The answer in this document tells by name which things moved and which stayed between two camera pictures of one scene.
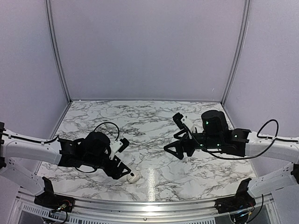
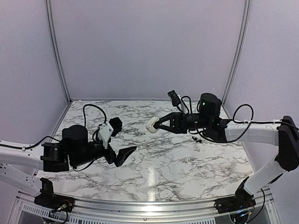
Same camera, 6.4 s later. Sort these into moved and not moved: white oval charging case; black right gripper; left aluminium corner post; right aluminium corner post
Moved: white oval charging case; black right gripper
Not moved: left aluminium corner post; right aluminium corner post
